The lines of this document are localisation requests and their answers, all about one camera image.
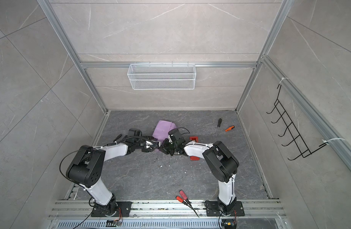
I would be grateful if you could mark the black handled screwdriver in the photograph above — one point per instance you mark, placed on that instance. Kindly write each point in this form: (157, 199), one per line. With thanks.
(218, 125)

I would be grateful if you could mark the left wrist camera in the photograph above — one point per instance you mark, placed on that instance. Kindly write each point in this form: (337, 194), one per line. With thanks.
(150, 146)

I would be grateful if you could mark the aluminium mounting rail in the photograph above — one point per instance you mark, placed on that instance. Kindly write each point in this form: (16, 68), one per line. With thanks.
(167, 209)

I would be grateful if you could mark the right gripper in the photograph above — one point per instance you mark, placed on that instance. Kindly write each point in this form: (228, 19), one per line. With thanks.
(164, 147)

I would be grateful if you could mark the orange handled screwdriver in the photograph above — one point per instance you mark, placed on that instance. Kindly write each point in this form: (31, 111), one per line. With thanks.
(230, 128)

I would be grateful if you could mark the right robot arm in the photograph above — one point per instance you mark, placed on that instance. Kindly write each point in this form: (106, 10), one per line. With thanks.
(221, 162)

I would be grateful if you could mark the black wire hook rack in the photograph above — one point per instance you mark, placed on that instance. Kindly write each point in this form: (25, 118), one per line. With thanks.
(291, 130)

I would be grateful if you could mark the white wire mesh basket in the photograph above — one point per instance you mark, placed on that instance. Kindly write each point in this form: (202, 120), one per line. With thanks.
(162, 76)

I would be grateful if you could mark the red tape dispenser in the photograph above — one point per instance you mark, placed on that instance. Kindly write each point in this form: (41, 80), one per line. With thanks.
(194, 138)

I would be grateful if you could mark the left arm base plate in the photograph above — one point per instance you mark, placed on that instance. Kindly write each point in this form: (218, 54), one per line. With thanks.
(112, 209)

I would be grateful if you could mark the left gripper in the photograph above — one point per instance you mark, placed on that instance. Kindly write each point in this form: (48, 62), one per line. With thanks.
(147, 150)

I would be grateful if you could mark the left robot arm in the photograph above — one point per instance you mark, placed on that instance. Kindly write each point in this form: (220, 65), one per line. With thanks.
(86, 168)

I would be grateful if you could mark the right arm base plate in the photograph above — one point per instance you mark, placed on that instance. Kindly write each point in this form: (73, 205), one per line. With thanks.
(217, 208)

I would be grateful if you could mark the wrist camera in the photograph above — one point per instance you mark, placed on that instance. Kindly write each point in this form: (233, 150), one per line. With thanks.
(150, 146)
(175, 137)

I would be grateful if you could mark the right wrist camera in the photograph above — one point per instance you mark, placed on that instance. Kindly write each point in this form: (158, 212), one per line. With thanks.
(175, 137)

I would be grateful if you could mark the pink wrapping paper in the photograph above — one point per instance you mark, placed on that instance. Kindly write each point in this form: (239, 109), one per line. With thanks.
(162, 129)

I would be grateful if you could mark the red handled screwdriver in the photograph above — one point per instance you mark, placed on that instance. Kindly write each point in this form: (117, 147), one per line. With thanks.
(178, 198)

